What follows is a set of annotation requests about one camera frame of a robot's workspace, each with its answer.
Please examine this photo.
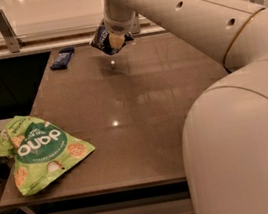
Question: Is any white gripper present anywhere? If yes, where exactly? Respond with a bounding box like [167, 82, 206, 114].
[103, 0, 136, 49]

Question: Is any blue potato chip bag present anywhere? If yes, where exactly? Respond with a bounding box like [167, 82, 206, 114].
[90, 21, 134, 55]

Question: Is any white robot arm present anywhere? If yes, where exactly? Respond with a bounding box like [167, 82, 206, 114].
[104, 0, 268, 214]

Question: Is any dark blue rxbar wrapper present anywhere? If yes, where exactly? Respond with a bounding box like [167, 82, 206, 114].
[50, 47, 75, 71]

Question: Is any green snack bag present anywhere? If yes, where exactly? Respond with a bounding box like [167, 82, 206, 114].
[0, 116, 95, 196]

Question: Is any middle metal railing bracket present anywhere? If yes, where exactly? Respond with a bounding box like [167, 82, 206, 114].
[130, 13, 141, 34]

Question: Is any left metal railing bracket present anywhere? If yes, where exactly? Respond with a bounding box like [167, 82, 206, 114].
[0, 10, 22, 53]

